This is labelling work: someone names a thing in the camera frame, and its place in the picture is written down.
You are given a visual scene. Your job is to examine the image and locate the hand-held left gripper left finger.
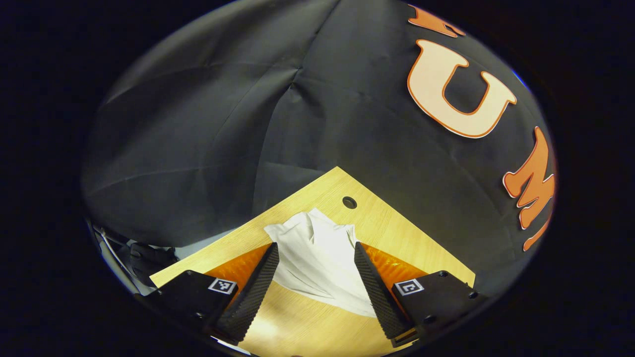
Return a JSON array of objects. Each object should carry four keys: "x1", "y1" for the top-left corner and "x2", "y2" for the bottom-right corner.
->
[{"x1": 149, "y1": 242, "x2": 280, "y2": 346}]

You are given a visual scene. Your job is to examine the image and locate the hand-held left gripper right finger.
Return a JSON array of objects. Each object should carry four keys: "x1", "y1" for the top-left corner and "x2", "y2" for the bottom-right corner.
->
[{"x1": 353, "y1": 241, "x2": 489, "y2": 348}]

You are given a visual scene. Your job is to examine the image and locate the white jeans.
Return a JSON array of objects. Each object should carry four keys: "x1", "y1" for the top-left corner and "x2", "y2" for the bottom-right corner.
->
[{"x1": 264, "y1": 208, "x2": 378, "y2": 318}]

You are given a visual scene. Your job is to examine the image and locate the black backdrop cloth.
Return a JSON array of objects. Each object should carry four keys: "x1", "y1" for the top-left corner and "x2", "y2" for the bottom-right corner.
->
[{"x1": 82, "y1": 0, "x2": 559, "y2": 298}]

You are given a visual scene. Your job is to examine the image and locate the dark equipment frame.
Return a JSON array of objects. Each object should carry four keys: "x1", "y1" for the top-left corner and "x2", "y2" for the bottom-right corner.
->
[{"x1": 92, "y1": 226, "x2": 179, "y2": 294}]

